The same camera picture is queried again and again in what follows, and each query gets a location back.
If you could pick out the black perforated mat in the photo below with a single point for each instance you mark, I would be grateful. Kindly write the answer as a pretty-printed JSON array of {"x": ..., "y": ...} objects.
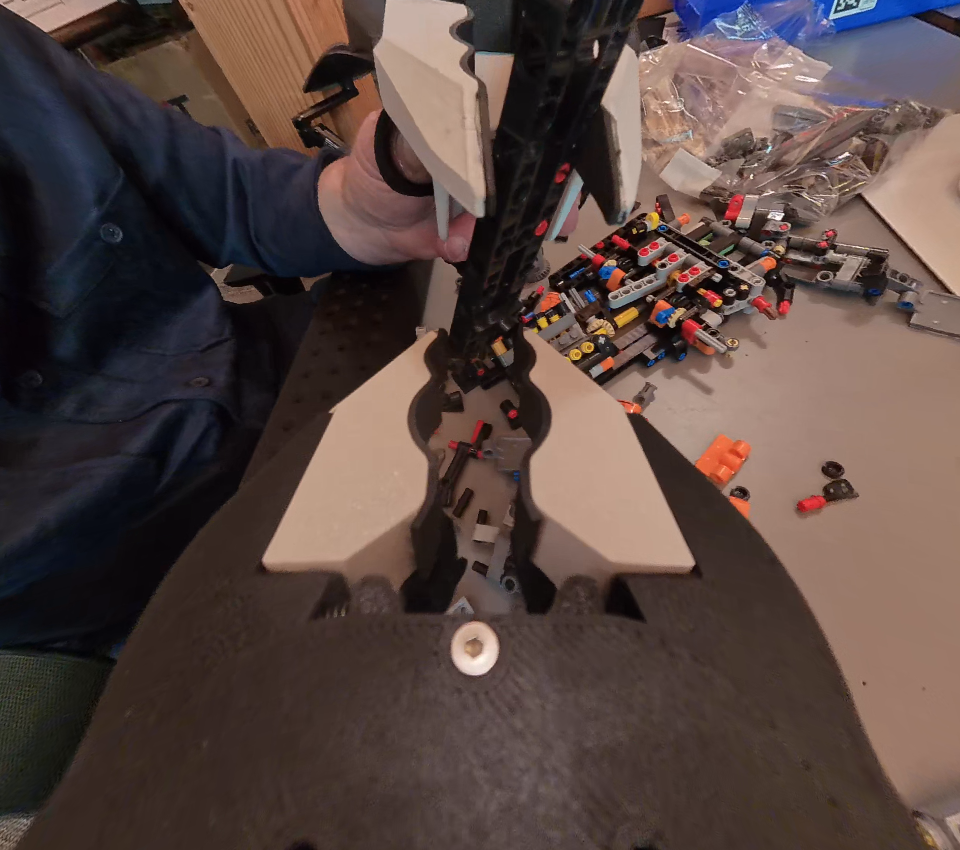
[{"x": 337, "y": 355}]

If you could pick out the black lego piece red pin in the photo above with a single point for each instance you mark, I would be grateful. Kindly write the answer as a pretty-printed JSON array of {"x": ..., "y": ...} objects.
[{"x": 829, "y": 494}]

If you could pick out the black chair armrest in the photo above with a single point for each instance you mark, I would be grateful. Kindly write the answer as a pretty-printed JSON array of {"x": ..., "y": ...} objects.
[{"x": 337, "y": 70}]

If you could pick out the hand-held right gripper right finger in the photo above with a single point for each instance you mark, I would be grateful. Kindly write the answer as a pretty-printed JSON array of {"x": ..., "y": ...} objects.
[{"x": 607, "y": 490}]

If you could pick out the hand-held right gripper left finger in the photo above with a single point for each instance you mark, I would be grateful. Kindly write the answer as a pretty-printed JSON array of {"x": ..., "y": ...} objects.
[{"x": 352, "y": 490}]

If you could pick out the lego subassembly with curved panel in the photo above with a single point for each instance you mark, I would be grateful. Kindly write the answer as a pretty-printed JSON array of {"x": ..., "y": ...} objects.
[{"x": 847, "y": 265}]

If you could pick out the white book stand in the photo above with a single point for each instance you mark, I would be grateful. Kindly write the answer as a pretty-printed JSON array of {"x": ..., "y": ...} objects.
[{"x": 922, "y": 190}]

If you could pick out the black lego frame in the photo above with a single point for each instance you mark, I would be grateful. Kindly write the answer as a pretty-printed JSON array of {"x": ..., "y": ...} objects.
[{"x": 540, "y": 138}]

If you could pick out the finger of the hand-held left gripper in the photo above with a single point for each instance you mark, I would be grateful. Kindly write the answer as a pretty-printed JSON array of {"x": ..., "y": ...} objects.
[
  {"x": 427, "y": 93},
  {"x": 622, "y": 145}
]

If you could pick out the orange lego bar piece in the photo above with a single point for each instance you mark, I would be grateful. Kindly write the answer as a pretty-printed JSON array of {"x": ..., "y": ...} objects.
[{"x": 741, "y": 507}]

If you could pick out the orange lego bracket piece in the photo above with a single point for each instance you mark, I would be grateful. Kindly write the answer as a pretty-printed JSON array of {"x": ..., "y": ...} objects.
[{"x": 721, "y": 458}]

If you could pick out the person's left hand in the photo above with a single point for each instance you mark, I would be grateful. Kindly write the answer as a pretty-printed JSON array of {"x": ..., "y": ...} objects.
[{"x": 360, "y": 213}]

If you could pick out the clear bag of lego pieces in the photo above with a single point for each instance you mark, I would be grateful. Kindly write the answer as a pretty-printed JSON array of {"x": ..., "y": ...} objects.
[{"x": 750, "y": 115}]

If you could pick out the grey lego gear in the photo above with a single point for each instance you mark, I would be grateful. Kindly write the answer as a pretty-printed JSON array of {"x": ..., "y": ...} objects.
[{"x": 537, "y": 269}]

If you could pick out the person's torso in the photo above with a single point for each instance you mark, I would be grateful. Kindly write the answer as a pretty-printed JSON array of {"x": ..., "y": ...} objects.
[{"x": 97, "y": 340}]

